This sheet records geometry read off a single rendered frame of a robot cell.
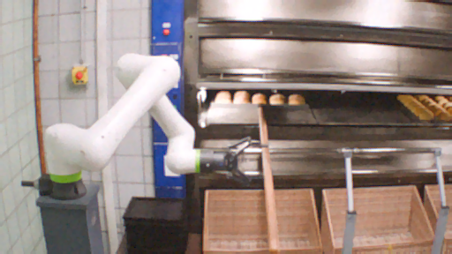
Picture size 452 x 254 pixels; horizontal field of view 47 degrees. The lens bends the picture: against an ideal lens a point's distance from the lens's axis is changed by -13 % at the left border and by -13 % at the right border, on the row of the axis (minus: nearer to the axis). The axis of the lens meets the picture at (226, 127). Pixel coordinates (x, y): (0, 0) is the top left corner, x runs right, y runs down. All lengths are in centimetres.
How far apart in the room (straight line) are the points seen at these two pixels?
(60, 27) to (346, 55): 149
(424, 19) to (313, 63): 68
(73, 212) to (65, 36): 127
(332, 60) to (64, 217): 158
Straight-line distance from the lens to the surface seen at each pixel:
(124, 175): 307
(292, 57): 287
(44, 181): 201
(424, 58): 303
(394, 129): 304
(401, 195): 313
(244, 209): 301
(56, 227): 201
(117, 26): 291
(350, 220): 249
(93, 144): 180
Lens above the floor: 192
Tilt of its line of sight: 15 degrees down
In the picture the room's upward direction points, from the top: straight up
